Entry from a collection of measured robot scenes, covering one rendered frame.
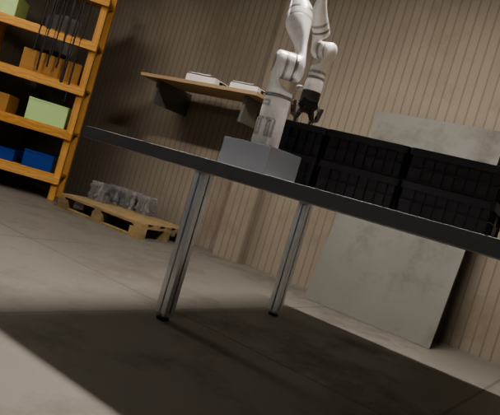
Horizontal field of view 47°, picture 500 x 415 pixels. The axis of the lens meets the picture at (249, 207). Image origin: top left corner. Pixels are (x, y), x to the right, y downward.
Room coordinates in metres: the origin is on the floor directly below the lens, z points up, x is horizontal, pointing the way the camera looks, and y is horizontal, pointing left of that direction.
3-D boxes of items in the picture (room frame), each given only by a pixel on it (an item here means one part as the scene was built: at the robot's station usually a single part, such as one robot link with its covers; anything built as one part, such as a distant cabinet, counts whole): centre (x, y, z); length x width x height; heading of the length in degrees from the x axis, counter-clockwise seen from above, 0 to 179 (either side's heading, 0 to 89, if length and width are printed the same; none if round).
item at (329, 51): (2.29, -0.12, 1.22); 0.09 x 0.07 x 0.15; 55
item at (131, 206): (5.12, 1.05, 0.15); 1.07 x 0.74 x 0.30; 55
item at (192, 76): (5.07, 0.66, 1.44); 0.35 x 0.33 x 0.09; 55
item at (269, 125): (1.93, 0.01, 0.88); 0.09 x 0.09 x 0.17; 58
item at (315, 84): (2.31, -0.10, 1.12); 0.11 x 0.09 x 0.06; 20
